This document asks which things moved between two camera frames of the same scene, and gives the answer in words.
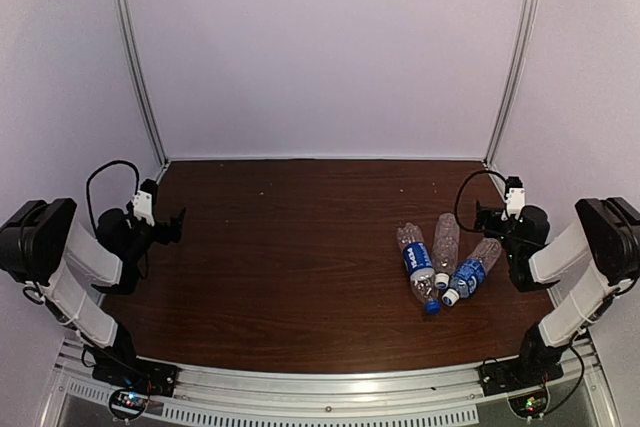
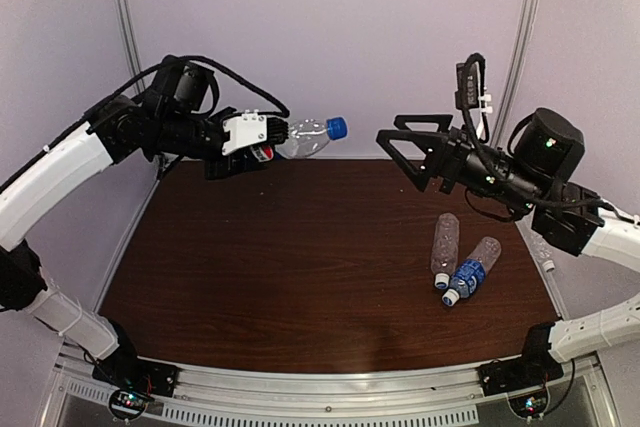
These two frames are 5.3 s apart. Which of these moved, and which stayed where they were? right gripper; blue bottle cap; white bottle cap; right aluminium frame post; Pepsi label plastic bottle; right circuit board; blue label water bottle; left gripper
Moved: Pepsi label plastic bottle; blue bottle cap; right gripper; left gripper
Stayed: blue label water bottle; right aluminium frame post; white bottle cap; right circuit board
